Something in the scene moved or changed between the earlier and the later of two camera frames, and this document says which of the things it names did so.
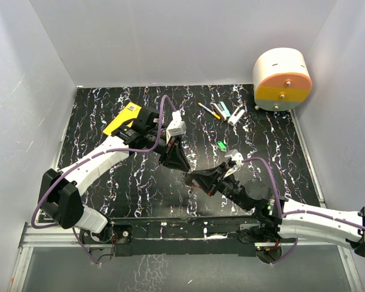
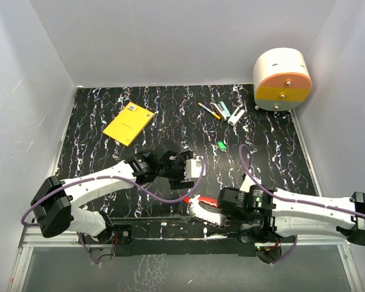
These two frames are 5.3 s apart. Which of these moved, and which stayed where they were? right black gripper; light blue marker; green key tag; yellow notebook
Moved: right black gripper
Stayed: green key tag; yellow notebook; light blue marker
